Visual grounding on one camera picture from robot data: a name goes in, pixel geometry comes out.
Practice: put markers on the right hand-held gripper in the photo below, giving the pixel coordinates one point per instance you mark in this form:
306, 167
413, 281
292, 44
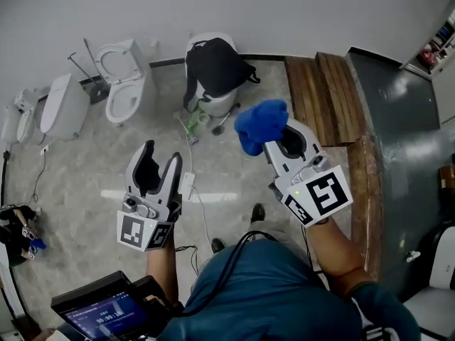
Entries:
320, 194

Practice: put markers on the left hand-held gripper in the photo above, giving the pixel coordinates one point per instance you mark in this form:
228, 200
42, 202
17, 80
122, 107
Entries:
142, 226

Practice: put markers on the blue cloth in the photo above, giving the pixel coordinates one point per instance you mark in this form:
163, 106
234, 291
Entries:
263, 119

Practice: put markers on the black backpack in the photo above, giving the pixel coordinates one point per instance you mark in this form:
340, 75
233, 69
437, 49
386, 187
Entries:
217, 66

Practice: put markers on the person's right forearm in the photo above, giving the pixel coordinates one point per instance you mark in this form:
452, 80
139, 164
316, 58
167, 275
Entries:
334, 254

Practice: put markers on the person's left forearm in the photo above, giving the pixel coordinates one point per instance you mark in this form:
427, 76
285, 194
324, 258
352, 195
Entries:
161, 268

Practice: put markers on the white power strip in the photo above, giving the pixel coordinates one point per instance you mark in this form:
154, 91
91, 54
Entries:
186, 187

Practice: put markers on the white plug adapter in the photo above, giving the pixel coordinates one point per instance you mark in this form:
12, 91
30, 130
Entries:
193, 139

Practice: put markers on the green plastic item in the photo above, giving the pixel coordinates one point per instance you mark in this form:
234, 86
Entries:
193, 121

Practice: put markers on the person's right shoe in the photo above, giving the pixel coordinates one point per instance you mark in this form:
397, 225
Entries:
257, 212

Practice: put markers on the person's shoe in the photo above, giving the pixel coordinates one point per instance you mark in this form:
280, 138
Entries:
217, 244
257, 212

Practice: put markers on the black toilet plunger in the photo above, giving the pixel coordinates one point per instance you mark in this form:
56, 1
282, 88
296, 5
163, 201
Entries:
220, 128

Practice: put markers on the white closed-lid toilet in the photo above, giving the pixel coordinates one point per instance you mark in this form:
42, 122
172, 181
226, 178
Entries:
220, 105

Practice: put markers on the white open-lid toilet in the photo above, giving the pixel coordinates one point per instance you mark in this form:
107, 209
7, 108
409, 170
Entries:
121, 94

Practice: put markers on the long wooden beam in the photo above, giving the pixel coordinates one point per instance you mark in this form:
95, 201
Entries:
369, 197

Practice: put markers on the person's left shoe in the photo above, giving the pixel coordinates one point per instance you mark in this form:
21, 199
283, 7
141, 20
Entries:
217, 244

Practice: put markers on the white flat-lid toilet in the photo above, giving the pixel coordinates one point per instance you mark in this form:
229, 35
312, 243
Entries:
64, 105

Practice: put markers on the person's teal shirt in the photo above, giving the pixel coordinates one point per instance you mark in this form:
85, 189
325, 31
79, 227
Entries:
266, 290

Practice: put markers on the small white toilet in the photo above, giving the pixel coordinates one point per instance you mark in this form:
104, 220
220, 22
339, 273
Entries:
21, 119

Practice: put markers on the black tablet screen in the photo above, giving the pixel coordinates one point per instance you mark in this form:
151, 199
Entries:
106, 314

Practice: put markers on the brown cardboard box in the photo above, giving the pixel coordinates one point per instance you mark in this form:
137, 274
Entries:
448, 178

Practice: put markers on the white storage shelf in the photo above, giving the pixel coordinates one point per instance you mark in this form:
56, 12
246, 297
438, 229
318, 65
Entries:
437, 44

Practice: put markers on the white boxy appliance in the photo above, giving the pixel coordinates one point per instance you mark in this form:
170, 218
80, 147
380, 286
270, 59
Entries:
437, 279

